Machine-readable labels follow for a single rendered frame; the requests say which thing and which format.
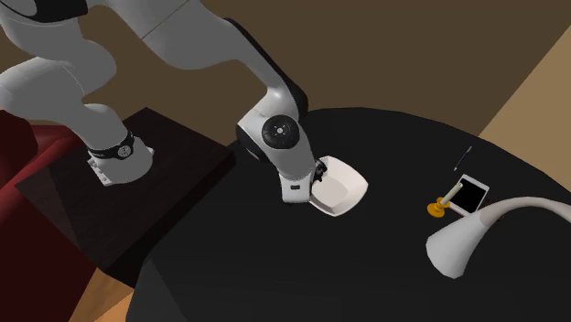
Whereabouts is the dark red sofa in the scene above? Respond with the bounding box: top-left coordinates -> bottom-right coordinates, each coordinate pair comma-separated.
0,109 -> 98,322

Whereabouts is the black round table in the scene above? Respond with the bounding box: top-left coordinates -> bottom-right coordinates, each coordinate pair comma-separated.
125,106 -> 571,322

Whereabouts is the grey pen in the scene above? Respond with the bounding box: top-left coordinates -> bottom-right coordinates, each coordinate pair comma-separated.
453,145 -> 473,172

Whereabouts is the white candle in orange holder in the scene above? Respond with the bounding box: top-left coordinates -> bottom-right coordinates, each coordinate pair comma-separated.
426,181 -> 464,219

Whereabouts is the white tablet with black screen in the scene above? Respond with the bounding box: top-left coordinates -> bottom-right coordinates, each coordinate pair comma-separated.
447,173 -> 490,218

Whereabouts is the dark robot stand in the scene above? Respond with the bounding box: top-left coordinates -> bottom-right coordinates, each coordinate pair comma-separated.
15,106 -> 237,289

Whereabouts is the white square bowl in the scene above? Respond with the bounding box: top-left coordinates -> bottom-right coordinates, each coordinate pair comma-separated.
308,155 -> 370,218

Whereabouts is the white gooseneck desk lamp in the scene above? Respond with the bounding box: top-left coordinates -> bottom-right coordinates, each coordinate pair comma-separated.
425,196 -> 571,280

